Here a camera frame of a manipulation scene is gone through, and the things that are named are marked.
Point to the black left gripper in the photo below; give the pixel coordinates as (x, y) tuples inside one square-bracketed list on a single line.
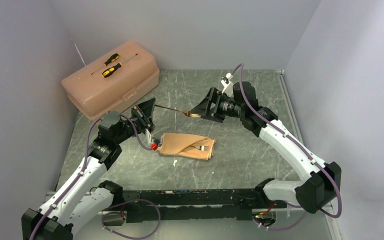
[(143, 112)]

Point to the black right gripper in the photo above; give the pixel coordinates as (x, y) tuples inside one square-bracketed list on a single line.
[(203, 108)]

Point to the brown wooden utensil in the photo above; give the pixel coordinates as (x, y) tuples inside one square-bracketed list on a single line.
[(187, 113)]

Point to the orange cloth napkin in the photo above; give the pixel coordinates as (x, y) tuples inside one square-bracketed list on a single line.
[(181, 144)]

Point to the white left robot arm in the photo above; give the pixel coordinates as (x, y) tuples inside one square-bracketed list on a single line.
[(79, 179)]

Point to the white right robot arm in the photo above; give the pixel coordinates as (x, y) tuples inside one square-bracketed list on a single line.
[(319, 182)]

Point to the pink plastic toolbox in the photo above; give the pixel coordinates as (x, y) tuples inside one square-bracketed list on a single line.
[(94, 95)]

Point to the lower yellow black screwdriver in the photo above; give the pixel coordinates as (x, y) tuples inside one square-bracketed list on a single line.
[(125, 61)]

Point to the yellow black screwdriver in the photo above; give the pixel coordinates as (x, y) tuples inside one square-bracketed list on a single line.
[(125, 61), (109, 71)]

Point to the upper yellow black screwdriver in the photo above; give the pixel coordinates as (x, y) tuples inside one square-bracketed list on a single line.
[(109, 71)]

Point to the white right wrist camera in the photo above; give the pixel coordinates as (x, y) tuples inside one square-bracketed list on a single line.
[(227, 84)]

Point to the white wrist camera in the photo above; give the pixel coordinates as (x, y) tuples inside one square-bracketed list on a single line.
[(227, 84), (154, 143)]

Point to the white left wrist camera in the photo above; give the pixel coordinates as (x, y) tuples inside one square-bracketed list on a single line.
[(154, 143)]

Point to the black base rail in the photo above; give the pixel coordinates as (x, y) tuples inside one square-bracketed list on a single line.
[(189, 204)]

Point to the aluminium frame rail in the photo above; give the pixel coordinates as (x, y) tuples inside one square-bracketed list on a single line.
[(62, 219)]

